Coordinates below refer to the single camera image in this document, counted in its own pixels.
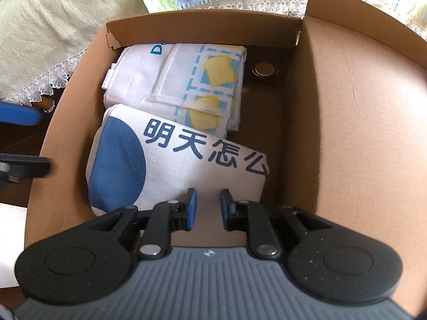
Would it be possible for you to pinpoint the white shopping bag blue print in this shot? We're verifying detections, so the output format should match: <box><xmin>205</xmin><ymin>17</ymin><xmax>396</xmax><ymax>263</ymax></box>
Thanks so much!
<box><xmin>86</xmin><ymin>104</ymin><xmax>270</xmax><ymax>214</ymax></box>

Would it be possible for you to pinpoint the beige lace-trimmed cloth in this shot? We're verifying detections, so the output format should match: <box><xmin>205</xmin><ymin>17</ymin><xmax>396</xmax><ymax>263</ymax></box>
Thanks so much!
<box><xmin>182</xmin><ymin>0</ymin><xmax>309</xmax><ymax>19</ymax></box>

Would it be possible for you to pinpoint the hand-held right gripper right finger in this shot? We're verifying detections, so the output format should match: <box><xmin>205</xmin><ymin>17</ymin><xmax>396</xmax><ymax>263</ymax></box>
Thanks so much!
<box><xmin>220</xmin><ymin>188</ymin><xmax>329</xmax><ymax>261</ymax></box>

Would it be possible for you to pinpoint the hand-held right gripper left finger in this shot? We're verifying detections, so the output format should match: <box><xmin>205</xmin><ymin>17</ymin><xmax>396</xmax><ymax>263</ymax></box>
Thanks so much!
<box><xmin>85</xmin><ymin>187</ymin><xmax>198</xmax><ymax>261</ymax></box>

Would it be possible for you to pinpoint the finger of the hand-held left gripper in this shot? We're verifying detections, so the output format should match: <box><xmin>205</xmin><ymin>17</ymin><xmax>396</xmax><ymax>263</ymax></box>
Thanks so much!
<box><xmin>0</xmin><ymin>103</ymin><xmax>44</xmax><ymax>126</ymax></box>
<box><xmin>0</xmin><ymin>154</ymin><xmax>51</xmax><ymax>183</ymax></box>

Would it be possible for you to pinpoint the brown cardboard box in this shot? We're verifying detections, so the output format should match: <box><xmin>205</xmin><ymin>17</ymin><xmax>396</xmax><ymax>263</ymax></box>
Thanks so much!
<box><xmin>25</xmin><ymin>0</ymin><xmax>427</xmax><ymax>320</ymax></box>

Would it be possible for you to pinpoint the pale green lace-trimmed cloth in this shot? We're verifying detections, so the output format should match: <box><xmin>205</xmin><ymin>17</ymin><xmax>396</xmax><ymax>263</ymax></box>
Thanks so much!
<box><xmin>0</xmin><ymin>0</ymin><xmax>147</xmax><ymax>107</ymax></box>

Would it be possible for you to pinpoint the white sheet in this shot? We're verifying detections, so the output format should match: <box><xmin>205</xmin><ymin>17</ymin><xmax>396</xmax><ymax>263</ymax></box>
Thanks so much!
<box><xmin>0</xmin><ymin>203</ymin><xmax>28</xmax><ymax>288</ymax></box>

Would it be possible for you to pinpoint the white shopping bag yellow print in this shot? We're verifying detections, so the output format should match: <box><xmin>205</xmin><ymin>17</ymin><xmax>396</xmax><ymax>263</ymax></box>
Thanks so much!
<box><xmin>102</xmin><ymin>43</ymin><xmax>248</xmax><ymax>133</ymax></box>

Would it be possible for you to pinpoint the round metal disc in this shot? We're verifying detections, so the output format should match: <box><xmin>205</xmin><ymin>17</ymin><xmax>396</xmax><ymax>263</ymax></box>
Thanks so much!
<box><xmin>252</xmin><ymin>61</ymin><xmax>276</xmax><ymax>78</ymax></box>

